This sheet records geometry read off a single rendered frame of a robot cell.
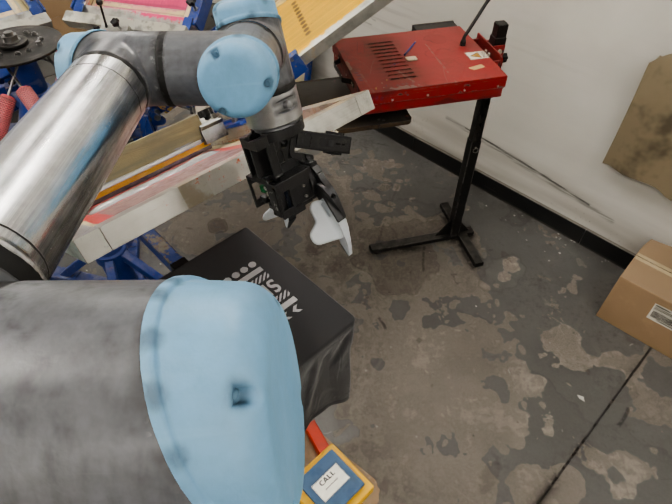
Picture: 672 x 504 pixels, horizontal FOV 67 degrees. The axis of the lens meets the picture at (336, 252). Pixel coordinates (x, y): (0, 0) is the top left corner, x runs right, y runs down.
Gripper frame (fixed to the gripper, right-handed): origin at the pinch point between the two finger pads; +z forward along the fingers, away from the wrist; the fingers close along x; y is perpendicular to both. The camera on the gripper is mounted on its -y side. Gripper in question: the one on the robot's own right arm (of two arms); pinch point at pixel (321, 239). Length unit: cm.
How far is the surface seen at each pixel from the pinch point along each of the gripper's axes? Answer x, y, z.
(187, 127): -74, -16, -1
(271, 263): -57, -18, 39
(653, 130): -20, -193, 65
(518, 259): -67, -164, 135
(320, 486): -2, 14, 54
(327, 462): -5, 10, 53
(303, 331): -33, -9, 46
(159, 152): -73, -6, 1
